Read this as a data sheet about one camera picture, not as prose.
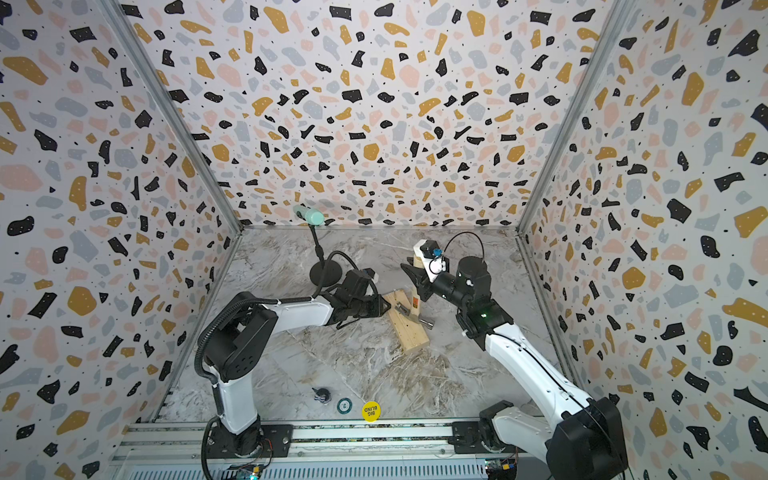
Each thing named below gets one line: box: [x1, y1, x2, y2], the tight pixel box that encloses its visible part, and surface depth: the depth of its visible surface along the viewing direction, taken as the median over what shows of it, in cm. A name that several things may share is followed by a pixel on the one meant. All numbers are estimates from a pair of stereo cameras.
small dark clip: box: [312, 387, 332, 404], surface depth 79 cm
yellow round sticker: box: [361, 401, 382, 423], surface depth 80 cm
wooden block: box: [382, 289, 429, 355], surface depth 92 cm
